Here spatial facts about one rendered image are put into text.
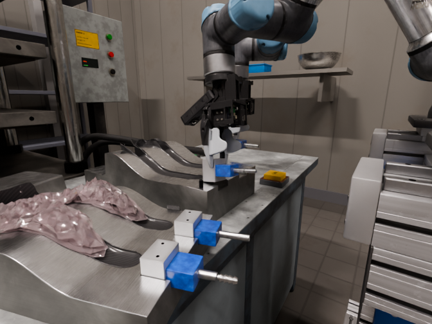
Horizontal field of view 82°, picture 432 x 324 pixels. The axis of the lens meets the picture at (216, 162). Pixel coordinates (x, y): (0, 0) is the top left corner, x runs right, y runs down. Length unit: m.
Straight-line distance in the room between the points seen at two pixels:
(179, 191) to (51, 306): 0.33
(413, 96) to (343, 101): 0.53
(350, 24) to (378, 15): 0.22
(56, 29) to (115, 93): 0.40
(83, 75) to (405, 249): 1.29
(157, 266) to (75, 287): 0.10
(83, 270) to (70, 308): 0.05
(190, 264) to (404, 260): 0.27
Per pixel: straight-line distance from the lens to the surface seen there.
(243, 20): 0.53
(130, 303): 0.35
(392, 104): 2.77
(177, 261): 0.38
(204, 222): 0.47
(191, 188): 0.58
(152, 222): 0.52
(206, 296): 0.66
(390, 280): 0.42
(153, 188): 0.67
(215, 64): 0.59
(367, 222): 0.38
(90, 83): 1.37
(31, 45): 1.22
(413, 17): 0.98
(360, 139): 2.80
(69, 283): 0.40
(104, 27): 1.46
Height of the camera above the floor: 1.09
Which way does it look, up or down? 14 degrees down
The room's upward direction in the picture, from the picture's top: straight up
